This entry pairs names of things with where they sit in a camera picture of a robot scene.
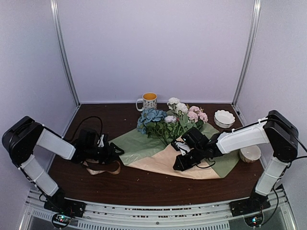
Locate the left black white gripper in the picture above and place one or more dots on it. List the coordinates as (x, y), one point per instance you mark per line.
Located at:
(110, 154)

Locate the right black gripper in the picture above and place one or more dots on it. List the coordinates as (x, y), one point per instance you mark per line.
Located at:
(183, 167)

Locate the green and tan wrapping paper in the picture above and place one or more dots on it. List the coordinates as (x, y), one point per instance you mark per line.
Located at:
(152, 155)

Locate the blue hydrangea fake flower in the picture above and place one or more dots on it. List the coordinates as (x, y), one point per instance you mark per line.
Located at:
(152, 123)

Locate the white fake flower bunch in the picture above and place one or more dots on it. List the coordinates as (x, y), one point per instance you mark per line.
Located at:
(177, 114)

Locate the white mug with orange inside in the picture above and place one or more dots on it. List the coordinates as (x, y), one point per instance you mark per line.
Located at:
(148, 101)

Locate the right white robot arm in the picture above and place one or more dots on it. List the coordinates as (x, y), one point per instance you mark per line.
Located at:
(274, 129)

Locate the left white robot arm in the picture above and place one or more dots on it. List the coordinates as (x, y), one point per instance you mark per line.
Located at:
(25, 136)

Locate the beige ribbon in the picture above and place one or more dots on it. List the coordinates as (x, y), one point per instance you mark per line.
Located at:
(95, 167)

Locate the white scalloped dish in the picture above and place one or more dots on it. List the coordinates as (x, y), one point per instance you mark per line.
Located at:
(224, 119)

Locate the white round bowl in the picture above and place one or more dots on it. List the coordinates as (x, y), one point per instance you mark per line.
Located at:
(250, 154)

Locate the left circuit board with leds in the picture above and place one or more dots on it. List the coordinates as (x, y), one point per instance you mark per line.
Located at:
(60, 220)

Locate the circuit board with leds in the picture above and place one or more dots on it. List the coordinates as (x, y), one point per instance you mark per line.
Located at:
(60, 220)
(254, 221)

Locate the right circuit board with leds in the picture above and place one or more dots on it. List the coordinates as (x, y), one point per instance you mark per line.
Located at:
(254, 221)

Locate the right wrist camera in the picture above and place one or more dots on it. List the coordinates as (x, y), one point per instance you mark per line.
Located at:
(194, 137)

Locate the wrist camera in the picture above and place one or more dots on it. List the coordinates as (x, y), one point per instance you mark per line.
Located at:
(194, 137)
(88, 138)

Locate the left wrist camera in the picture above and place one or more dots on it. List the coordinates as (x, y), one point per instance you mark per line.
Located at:
(88, 138)

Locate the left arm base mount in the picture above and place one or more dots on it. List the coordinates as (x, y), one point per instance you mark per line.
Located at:
(60, 204)

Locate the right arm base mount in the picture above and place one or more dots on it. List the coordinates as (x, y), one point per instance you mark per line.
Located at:
(255, 203)

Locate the front aluminium rail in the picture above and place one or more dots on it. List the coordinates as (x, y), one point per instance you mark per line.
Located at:
(210, 216)

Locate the right aluminium frame post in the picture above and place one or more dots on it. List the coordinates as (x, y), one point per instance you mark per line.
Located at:
(248, 53)

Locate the aluminium frame post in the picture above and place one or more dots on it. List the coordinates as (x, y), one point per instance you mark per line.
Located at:
(248, 53)
(62, 50)

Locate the left aluminium frame post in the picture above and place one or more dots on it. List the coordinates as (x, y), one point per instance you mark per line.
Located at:
(62, 50)

